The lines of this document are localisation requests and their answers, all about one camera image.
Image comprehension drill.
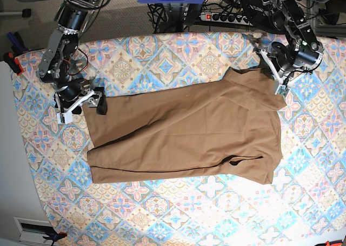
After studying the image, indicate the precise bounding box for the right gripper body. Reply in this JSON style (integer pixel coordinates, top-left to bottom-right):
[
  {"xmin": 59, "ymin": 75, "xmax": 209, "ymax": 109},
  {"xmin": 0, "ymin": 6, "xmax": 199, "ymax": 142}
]
[{"xmin": 53, "ymin": 78, "xmax": 92, "ymax": 107}]

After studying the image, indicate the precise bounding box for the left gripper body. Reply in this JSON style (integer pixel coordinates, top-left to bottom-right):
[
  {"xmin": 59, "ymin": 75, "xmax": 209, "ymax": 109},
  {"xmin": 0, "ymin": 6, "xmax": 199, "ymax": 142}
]
[{"xmin": 270, "ymin": 42, "xmax": 323, "ymax": 76}]

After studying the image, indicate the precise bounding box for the brown t-shirt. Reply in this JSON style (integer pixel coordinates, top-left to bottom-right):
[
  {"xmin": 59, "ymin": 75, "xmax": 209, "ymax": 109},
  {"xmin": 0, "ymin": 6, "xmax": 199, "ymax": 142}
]
[{"xmin": 83, "ymin": 69, "xmax": 286, "ymax": 184}]

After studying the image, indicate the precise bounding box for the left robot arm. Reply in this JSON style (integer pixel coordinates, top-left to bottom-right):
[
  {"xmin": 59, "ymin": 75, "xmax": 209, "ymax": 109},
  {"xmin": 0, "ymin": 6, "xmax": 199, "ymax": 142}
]
[{"xmin": 262, "ymin": 0, "xmax": 324, "ymax": 77}]

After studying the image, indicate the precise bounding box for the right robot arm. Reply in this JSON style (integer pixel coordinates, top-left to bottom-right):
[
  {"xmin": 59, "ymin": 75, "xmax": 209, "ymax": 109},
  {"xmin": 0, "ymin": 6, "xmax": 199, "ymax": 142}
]
[{"xmin": 36, "ymin": 0, "xmax": 108, "ymax": 122}]

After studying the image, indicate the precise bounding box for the white power strip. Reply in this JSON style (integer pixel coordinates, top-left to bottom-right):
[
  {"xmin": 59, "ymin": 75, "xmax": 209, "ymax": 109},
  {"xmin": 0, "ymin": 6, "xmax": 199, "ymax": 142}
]
[{"xmin": 199, "ymin": 12, "xmax": 252, "ymax": 26}]

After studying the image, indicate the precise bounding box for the red black clamp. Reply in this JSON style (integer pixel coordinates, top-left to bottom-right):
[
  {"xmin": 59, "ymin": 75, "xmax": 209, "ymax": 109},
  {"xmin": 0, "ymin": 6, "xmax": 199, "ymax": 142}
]
[{"xmin": 7, "ymin": 52, "xmax": 23, "ymax": 76}]

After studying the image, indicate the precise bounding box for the orange black clamp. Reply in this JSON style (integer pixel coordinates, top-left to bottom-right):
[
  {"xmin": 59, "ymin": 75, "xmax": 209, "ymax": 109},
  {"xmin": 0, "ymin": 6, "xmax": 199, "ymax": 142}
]
[{"xmin": 43, "ymin": 231, "xmax": 67, "ymax": 243}]

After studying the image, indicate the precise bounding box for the white floor vent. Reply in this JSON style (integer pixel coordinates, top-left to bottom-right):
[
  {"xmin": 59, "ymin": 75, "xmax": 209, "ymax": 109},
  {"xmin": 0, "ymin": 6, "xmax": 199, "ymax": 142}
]
[{"xmin": 14, "ymin": 217, "xmax": 53, "ymax": 245}]

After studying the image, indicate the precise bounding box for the patterned tablecloth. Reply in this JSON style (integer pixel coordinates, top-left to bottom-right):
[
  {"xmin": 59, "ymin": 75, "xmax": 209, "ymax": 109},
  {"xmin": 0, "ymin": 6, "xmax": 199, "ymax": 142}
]
[{"xmin": 11, "ymin": 32, "xmax": 345, "ymax": 245}]

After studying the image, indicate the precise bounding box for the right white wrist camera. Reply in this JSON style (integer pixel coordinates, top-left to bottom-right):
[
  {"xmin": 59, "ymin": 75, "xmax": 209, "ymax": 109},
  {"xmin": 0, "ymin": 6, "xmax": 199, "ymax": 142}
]
[{"xmin": 55, "ymin": 89, "xmax": 96, "ymax": 124}]

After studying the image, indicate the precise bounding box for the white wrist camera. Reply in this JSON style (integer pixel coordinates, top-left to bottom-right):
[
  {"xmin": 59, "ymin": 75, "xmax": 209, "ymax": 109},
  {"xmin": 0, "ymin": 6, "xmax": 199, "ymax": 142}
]
[
  {"xmin": 55, "ymin": 89, "xmax": 96, "ymax": 124},
  {"xmin": 254, "ymin": 48, "xmax": 305, "ymax": 97}
]

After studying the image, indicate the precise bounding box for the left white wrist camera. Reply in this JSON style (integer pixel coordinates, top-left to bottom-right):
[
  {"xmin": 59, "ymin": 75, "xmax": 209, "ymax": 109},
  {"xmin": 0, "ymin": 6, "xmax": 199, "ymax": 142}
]
[{"xmin": 254, "ymin": 48, "xmax": 305, "ymax": 97}]

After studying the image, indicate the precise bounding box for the blue handled clamp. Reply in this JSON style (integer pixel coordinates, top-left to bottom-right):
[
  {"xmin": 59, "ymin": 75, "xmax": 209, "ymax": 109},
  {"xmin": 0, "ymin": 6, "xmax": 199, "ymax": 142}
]
[{"xmin": 6, "ymin": 31, "xmax": 29, "ymax": 56}]

